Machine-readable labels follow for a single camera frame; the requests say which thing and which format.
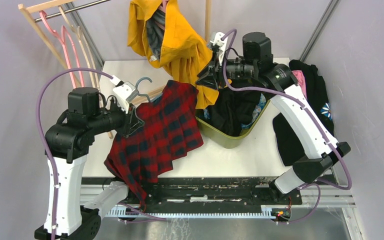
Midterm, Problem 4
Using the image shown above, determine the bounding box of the black garment with flower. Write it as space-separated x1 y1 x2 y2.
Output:
273 59 334 166

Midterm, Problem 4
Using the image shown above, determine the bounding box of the yellow skirt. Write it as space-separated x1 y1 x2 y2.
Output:
127 0 220 110

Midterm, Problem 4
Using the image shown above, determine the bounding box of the beige wooden hanger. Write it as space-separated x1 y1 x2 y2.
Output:
59 7 100 90

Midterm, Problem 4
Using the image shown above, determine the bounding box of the blue floral skirt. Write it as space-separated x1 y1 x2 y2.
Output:
201 93 268 131

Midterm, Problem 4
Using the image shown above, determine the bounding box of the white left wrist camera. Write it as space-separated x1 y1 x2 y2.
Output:
110 75 139 114

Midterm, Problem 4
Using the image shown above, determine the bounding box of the pink plastic hanger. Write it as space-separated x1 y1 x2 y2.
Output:
39 10 85 89

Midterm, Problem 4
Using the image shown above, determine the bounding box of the metal rack rod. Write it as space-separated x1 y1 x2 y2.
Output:
45 0 111 19

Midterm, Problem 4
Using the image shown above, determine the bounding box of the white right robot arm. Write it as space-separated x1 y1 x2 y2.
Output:
197 29 351 204

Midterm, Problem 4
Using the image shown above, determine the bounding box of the black skirt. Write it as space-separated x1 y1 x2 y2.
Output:
206 87 264 137

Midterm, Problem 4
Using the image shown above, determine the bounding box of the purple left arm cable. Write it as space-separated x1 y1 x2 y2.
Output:
35 67 167 240

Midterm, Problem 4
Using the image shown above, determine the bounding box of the wooden clothes rack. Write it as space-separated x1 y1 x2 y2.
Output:
17 0 213 140

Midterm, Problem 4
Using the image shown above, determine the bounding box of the red plaid skirt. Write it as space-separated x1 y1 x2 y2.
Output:
104 80 204 207

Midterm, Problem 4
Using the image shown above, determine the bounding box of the grey blue plastic hanger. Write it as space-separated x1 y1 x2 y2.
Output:
124 76 153 103

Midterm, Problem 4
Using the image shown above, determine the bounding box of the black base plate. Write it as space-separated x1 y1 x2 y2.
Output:
80 176 303 215

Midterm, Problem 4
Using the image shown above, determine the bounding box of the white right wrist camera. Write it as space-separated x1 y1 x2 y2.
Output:
208 32 229 65

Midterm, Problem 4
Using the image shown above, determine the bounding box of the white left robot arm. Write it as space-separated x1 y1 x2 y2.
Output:
34 87 144 240

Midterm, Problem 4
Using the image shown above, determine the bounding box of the olive green plastic basket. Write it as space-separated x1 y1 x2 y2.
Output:
195 95 269 149

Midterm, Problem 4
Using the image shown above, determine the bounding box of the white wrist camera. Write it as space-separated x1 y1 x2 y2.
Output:
208 32 229 65
110 75 139 114

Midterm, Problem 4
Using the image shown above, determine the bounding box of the pink garment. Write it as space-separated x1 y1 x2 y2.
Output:
292 70 308 99

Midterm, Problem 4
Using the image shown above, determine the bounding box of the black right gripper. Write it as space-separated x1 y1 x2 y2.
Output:
194 49 257 91

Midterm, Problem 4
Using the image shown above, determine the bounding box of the white cable duct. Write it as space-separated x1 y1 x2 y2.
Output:
106 205 276 220

